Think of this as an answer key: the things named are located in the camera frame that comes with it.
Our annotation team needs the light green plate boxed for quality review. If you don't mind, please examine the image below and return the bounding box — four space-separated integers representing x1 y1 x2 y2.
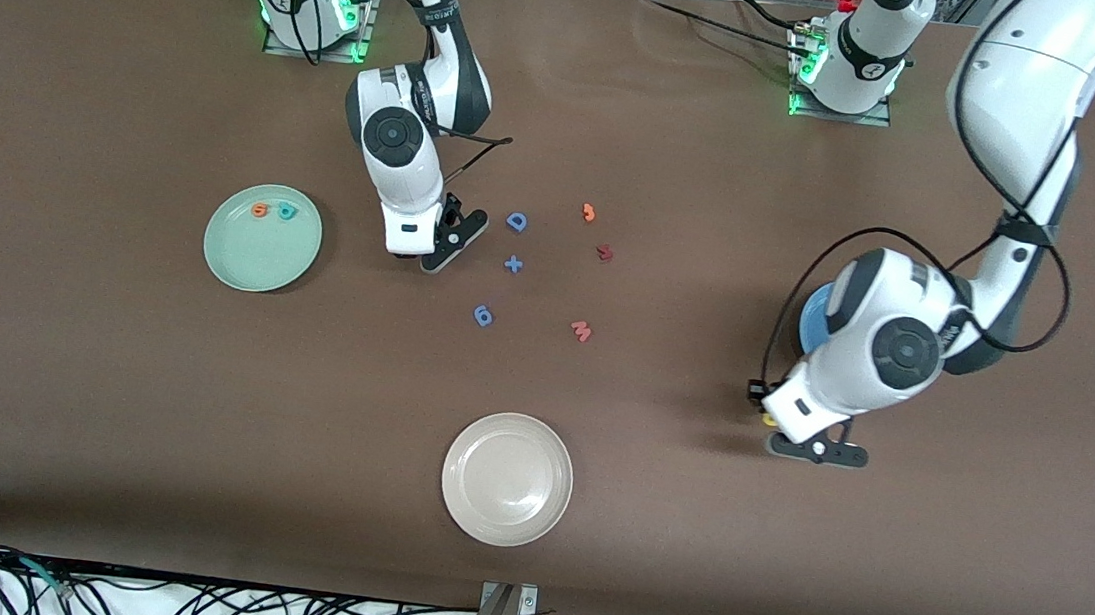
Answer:
199 179 328 299

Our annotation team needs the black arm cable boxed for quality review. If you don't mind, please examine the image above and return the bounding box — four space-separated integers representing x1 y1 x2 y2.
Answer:
761 0 1095 413
220 0 528 189

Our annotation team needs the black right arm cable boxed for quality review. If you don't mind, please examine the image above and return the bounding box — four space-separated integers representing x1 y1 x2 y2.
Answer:
220 0 528 189

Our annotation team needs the blue plate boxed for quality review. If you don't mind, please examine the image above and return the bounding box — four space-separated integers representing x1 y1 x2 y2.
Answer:
797 280 837 358

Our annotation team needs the beige plate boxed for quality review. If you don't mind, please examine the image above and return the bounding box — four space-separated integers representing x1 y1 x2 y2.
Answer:
436 407 580 553

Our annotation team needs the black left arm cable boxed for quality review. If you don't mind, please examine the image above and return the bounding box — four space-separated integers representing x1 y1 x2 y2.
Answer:
761 0 1095 413

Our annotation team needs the black cable on tabletop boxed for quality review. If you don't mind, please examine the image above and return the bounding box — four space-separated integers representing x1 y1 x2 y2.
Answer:
646 0 806 54
730 0 819 35

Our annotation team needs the teal cable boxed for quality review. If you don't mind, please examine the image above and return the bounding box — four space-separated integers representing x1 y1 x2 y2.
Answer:
16 554 78 601

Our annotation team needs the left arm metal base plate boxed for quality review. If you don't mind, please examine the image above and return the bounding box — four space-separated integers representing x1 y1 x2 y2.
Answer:
787 25 901 129

